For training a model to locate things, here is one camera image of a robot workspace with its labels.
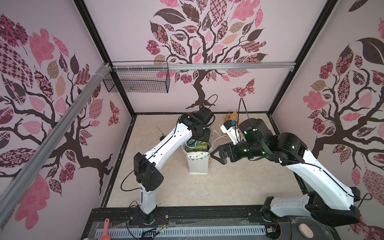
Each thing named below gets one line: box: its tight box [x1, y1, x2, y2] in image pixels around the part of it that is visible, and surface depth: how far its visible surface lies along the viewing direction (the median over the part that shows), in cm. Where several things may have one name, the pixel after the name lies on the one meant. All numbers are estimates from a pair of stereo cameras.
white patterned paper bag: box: [181, 129, 214, 175], surface depth 76 cm
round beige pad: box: [298, 223, 314, 239], surface depth 70 cm
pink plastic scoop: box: [97, 218, 111, 240], surface depth 70 cm
